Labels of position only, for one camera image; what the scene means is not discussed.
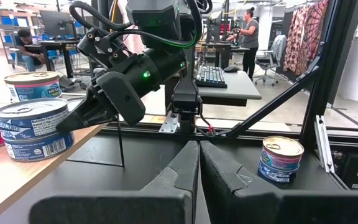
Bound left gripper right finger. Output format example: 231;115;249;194
200;140;358;224

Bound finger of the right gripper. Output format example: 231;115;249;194
73;92;105;118
56;107;117;133

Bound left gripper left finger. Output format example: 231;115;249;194
29;140;200;224

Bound wooden shelf black legs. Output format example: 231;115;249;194
0;93;126;222

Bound pink cloth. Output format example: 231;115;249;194
122;24;145;55

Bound black background desk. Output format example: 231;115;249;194
205;11;250;68
25;39;81;78

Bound black table mat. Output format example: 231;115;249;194
0;130;351;224

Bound black background monitor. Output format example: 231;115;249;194
39;9;77;38

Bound person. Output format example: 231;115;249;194
16;28;48;72
227;6;260;81

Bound metal mounting plate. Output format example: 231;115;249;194
159;111;180;134

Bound shelving with blue bins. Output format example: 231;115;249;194
0;6;43;68

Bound black keyboard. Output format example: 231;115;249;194
195;65;229;89

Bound grey desk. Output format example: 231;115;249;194
165;70;262;107

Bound grey office chair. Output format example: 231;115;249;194
255;34;287;86

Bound red patterned cloth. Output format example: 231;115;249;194
283;0;329;75

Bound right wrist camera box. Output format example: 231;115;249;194
95;70;147;127

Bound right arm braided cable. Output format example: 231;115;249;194
69;1;133;32

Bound silver aluminium post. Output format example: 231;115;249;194
314;114;336;174

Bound black aluminium table frame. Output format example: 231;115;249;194
104;0;358;150

